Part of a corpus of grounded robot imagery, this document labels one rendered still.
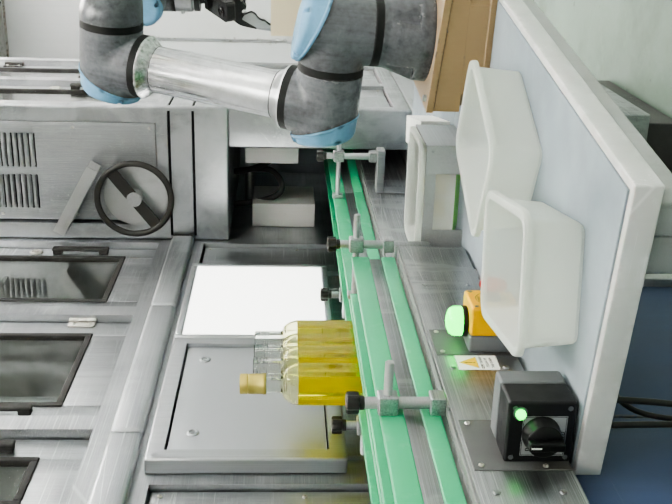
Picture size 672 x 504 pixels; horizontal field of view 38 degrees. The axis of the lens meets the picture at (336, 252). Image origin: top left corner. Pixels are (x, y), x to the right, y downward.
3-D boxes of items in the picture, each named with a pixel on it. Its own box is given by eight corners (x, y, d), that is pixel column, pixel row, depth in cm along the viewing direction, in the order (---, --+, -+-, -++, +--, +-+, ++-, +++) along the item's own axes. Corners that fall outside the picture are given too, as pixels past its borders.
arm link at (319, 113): (354, 78, 164) (65, 20, 175) (344, 160, 171) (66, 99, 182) (373, 60, 174) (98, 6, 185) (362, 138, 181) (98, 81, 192)
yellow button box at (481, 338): (509, 332, 147) (460, 332, 147) (513, 286, 144) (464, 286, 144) (519, 353, 141) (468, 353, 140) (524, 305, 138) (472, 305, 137)
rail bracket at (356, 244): (389, 294, 189) (325, 293, 188) (393, 211, 183) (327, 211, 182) (391, 300, 186) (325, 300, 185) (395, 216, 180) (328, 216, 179)
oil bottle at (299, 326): (394, 346, 184) (281, 346, 182) (396, 319, 182) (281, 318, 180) (397, 360, 178) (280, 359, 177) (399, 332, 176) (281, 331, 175)
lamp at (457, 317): (462, 328, 145) (442, 328, 145) (464, 300, 143) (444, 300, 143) (467, 341, 141) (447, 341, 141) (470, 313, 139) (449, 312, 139)
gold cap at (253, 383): (266, 369, 164) (240, 369, 163) (266, 378, 160) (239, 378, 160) (266, 389, 165) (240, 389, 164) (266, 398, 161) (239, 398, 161)
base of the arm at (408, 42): (428, -19, 172) (372, -24, 171) (441, 8, 159) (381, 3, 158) (414, 62, 180) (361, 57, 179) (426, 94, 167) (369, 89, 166)
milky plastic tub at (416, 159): (444, 228, 204) (403, 228, 204) (451, 123, 196) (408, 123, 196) (458, 258, 188) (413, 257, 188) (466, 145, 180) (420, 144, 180)
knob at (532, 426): (557, 450, 113) (565, 466, 110) (519, 450, 113) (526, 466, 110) (562, 416, 111) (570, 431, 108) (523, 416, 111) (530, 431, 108)
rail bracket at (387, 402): (444, 404, 130) (344, 404, 129) (448, 354, 127) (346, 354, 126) (449, 419, 126) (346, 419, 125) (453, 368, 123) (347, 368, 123)
